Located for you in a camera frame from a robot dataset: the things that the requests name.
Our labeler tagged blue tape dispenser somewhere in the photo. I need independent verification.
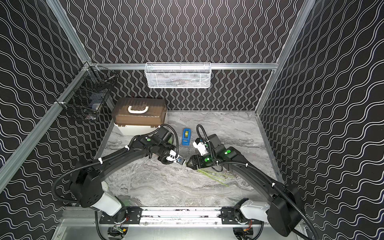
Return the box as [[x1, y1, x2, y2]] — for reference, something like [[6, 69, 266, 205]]
[[182, 128, 191, 146]]

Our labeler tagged pink flower bouquet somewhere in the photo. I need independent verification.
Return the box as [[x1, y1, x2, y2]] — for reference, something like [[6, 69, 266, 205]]
[[197, 169, 235, 187]]

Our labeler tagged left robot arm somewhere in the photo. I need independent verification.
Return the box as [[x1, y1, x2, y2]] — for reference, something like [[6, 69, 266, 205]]
[[51, 124, 179, 224]]

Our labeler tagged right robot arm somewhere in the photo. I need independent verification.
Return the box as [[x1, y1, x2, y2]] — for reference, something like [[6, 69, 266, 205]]
[[187, 135, 320, 240]]

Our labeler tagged brown lid storage box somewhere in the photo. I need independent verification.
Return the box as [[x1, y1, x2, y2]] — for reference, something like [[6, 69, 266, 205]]
[[112, 98, 168, 136]]

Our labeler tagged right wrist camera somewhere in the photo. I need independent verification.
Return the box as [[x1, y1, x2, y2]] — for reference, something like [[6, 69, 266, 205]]
[[193, 138, 209, 156]]

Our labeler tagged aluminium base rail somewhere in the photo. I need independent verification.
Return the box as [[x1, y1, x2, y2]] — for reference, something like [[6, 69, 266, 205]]
[[61, 205, 304, 228]]

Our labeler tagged white wire basket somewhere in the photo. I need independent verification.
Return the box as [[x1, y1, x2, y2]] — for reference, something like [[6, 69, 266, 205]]
[[145, 62, 212, 89]]

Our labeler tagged black wire basket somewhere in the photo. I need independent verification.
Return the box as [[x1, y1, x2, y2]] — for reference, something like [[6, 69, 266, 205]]
[[56, 62, 118, 122]]

